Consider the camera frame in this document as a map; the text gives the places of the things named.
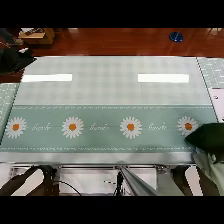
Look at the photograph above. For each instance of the silver frame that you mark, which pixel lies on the silver frame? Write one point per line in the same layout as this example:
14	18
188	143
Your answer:
140	183

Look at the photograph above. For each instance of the dark green T-shirt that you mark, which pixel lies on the dark green T-shirt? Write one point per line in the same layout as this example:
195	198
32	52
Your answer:
208	136

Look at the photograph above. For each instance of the wooden box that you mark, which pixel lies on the wooden box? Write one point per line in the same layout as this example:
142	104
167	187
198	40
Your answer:
38	35

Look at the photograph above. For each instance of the black garment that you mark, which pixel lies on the black garment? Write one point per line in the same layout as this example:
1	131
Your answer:
15	60

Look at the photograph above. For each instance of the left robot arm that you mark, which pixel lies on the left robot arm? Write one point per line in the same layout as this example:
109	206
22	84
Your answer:
20	181

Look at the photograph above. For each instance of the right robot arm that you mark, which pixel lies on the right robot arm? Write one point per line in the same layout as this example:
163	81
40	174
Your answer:
186	180

